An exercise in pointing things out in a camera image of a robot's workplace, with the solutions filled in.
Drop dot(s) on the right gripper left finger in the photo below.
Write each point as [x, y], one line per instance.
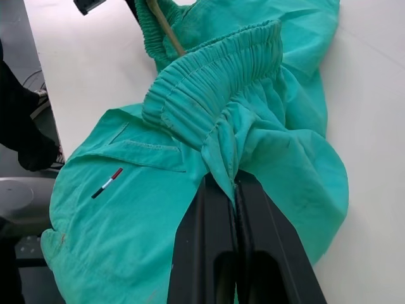
[202, 247]

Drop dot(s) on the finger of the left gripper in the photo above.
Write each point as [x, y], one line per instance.
[88, 5]

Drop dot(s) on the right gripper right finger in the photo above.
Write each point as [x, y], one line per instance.
[272, 253]

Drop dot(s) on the green shorts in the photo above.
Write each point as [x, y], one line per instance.
[142, 221]

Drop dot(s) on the black fabric mass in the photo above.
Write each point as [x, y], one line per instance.
[19, 120]

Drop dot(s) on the silver robot body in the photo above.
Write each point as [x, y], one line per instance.
[19, 202]

